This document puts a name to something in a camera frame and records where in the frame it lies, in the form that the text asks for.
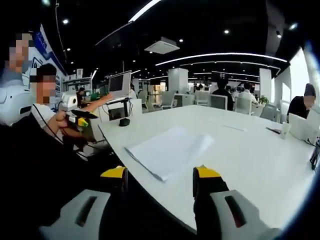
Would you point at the white table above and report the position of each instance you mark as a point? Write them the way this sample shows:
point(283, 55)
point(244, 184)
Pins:
point(250, 162)

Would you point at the blue white wall poster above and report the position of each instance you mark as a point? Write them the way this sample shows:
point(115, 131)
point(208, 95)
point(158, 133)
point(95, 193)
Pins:
point(47, 50)

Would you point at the white storage shelf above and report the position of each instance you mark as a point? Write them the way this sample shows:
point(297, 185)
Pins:
point(76, 80)

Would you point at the monitor on stand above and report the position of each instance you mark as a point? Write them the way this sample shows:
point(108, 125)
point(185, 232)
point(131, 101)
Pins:
point(120, 83)

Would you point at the long curved ceiling light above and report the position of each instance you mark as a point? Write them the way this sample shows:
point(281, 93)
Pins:
point(220, 55)

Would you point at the black pen holder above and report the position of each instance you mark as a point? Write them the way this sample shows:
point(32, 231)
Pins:
point(315, 155)

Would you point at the long straight ceiling light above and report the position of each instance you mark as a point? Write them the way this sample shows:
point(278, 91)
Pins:
point(143, 10)

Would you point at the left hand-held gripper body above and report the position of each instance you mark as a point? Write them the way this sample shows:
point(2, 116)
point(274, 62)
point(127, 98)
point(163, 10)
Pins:
point(70, 103)

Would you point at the person's left hand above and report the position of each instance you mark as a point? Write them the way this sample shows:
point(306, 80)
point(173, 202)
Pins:
point(60, 120)

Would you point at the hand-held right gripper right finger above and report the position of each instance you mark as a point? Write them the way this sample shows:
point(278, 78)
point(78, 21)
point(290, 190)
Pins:
point(225, 215)

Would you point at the white printing paper bundle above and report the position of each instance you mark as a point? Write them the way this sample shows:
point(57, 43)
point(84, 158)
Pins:
point(170, 152)

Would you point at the white side desk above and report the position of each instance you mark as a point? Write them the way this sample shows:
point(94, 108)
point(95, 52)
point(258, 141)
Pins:
point(137, 106)

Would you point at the black laptop stand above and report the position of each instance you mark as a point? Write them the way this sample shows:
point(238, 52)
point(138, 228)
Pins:
point(123, 106)

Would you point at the small dark hanging screen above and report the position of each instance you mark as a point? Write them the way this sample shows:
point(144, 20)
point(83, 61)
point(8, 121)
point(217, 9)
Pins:
point(221, 75)

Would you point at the green potted plant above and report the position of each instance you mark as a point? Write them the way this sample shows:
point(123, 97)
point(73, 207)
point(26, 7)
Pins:
point(263, 100)

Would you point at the ceiling air conditioner unit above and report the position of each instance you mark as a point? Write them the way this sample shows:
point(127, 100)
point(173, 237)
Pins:
point(162, 45)

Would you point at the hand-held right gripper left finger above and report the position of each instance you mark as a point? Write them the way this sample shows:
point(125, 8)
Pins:
point(82, 215)

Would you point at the black pouch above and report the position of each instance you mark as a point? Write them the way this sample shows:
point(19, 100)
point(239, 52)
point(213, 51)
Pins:
point(124, 122)

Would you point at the white worn device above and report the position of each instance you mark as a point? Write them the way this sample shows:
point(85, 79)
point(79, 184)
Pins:
point(12, 105)

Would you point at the group of white office chairs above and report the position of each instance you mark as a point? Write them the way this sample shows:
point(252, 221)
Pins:
point(170, 98)

